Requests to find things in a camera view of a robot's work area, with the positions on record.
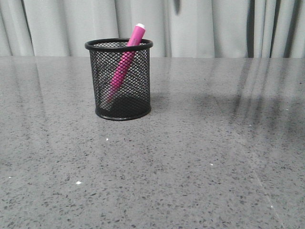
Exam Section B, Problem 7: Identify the pink highlighter pen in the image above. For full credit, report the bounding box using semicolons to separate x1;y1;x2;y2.
106;23;146;103

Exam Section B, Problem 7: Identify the black mesh pen cup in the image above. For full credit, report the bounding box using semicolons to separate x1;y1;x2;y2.
85;38;153;121

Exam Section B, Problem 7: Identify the grey curtain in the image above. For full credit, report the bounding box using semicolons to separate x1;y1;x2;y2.
0;0;305;58

